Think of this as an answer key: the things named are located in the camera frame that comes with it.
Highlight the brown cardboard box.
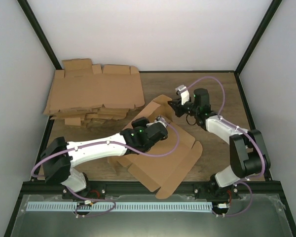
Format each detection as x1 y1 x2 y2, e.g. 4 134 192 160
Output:
107 95 203 199

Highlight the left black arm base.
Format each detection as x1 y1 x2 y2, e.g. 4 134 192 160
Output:
62 181 106 199

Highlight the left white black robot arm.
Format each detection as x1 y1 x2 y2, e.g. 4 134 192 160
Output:
41 117 168 199

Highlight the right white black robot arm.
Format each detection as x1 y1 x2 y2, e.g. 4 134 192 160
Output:
168 85 271 199

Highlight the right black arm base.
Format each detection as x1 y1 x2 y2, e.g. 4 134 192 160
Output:
193 178 239 201

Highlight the stack of flat cardboard blanks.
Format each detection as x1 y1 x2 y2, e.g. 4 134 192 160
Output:
43 58 145 126

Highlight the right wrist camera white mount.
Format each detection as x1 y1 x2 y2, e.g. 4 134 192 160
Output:
175 85 190 105

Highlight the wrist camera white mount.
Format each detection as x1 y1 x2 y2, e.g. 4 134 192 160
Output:
154 116 169 127
175 85 190 105

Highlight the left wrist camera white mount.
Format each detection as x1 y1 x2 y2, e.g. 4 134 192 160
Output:
154 116 169 127

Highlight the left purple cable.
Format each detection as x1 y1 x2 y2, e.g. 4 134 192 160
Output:
31 120 181 218

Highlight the purple cable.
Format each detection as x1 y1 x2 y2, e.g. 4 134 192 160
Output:
31 120 181 218
187 76 267 218

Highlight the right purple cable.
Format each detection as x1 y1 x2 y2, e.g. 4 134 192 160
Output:
187 76 267 218

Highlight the grey metal base plate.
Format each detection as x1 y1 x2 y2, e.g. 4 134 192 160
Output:
11 195 293 237

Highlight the black aluminium frame rail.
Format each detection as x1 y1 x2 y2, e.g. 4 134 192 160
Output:
20 181 284 199

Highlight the light blue slotted cable duct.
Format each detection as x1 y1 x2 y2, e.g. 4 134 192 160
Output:
26 201 213 213

